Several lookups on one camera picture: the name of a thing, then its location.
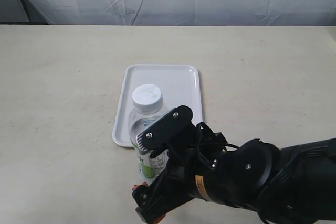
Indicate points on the white rectangular plastic tray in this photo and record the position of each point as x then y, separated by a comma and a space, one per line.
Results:
180, 85

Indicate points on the clear plastic water bottle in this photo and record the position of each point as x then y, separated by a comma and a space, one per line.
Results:
148, 107

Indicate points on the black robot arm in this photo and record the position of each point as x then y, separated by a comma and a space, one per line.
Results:
295, 184

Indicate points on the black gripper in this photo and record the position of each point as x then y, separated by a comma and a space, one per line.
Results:
193, 169

